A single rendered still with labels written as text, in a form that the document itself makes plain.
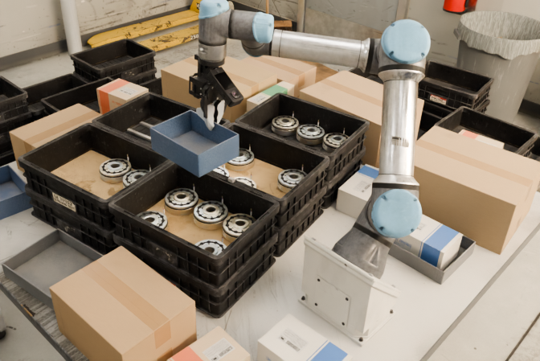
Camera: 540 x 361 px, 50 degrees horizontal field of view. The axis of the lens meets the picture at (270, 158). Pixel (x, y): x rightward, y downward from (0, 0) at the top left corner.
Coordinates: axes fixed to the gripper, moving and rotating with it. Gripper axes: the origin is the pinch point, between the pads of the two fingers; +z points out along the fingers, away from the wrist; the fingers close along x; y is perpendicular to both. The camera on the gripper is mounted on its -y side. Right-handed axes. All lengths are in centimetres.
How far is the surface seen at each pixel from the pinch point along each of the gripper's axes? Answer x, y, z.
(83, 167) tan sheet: 15, 47, 30
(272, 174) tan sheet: -28.6, 0.9, 26.8
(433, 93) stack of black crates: -182, 23, 44
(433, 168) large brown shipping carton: -61, -40, 17
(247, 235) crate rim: 8.6, -24.2, 19.8
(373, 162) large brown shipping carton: -74, -10, 33
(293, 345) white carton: 16, -50, 34
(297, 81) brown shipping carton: -89, 44, 22
